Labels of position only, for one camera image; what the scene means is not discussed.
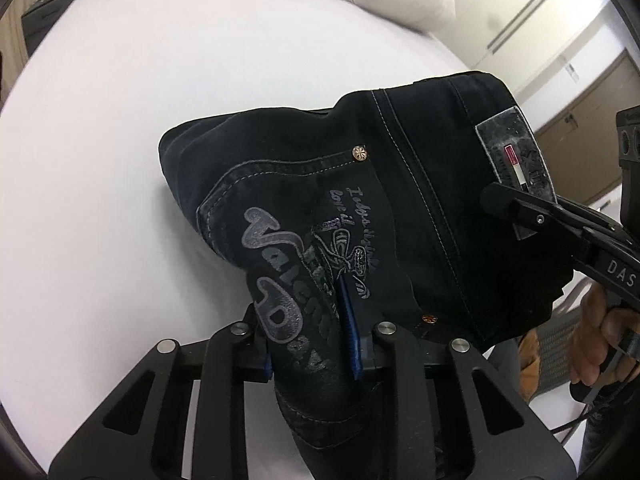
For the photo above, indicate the cream wardrobe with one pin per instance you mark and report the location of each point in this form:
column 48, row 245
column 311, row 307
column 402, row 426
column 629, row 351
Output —
column 500, row 15

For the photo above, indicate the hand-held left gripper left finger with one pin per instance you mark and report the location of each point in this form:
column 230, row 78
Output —
column 225, row 357

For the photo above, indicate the bed with grey headboard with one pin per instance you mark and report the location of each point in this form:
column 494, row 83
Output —
column 150, row 110

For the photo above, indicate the brown wooden door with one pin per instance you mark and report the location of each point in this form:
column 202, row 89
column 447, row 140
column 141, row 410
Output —
column 585, row 125

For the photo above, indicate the person's trouser leg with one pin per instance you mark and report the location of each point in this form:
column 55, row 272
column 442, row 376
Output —
column 607, row 435

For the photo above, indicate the black denim pants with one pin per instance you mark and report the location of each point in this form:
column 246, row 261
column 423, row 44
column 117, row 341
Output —
column 410, row 160

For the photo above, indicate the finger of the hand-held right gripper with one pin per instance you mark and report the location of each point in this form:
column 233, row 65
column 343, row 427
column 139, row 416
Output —
column 540, row 217

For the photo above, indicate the person's right hand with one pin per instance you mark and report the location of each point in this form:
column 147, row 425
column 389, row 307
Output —
column 600, row 345

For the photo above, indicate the grey nightstand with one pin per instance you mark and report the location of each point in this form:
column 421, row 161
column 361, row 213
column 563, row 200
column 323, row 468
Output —
column 47, row 10

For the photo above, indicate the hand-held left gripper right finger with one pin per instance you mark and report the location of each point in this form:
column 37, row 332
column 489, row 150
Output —
column 353, row 340

